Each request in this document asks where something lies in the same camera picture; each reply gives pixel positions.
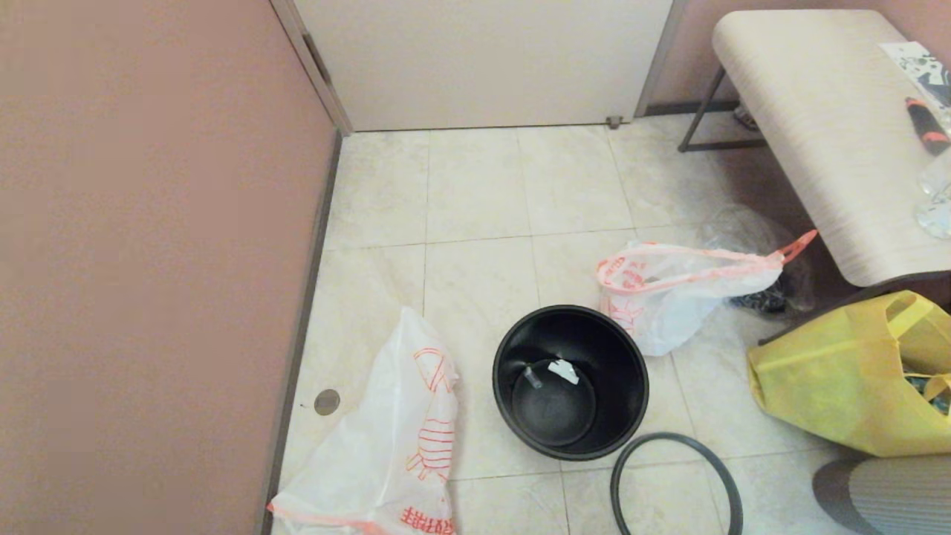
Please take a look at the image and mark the used white drawstring trash bag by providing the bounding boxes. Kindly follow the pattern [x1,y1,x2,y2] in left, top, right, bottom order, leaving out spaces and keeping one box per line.
[596,229,818,357]

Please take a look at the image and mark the white trash bag red print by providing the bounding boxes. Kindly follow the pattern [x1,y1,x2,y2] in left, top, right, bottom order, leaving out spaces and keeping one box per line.
[267,306,460,535]

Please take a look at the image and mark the grey bin ring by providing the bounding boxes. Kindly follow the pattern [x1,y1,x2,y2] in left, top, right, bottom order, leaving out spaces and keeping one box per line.
[611,432,744,535]

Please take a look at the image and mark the black trash bin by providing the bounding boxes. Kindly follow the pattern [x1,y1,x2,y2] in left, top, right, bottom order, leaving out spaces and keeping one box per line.
[492,305,650,461]

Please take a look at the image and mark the clear plastic bag dark contents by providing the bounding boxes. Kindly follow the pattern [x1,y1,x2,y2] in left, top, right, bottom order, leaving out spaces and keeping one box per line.
[698,204,814,314]

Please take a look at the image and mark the yellow plastic shopping bag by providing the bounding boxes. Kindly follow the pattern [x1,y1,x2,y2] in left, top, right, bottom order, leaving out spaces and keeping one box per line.
[747,290,951,458]

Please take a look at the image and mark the white door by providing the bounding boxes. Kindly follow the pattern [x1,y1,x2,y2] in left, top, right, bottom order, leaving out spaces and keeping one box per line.
[293,0,673,132]

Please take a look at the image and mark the beige wooden table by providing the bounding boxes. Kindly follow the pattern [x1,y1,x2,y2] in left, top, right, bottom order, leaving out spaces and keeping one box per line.
[712,9,951,288]

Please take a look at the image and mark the clear crumpled plastic wrap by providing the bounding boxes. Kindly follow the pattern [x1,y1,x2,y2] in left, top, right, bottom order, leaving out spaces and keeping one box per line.
[915,149,951,240]

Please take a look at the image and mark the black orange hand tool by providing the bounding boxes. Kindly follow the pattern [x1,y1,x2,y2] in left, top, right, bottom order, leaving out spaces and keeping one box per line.
[904,97,951,157]

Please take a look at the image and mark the grey ribbed round object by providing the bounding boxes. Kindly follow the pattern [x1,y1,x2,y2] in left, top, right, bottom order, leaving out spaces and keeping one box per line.
[812,455,951,535]

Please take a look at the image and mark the black white printed paper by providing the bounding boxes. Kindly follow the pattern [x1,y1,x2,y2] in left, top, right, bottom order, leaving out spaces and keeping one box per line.
[879,41,951,112]

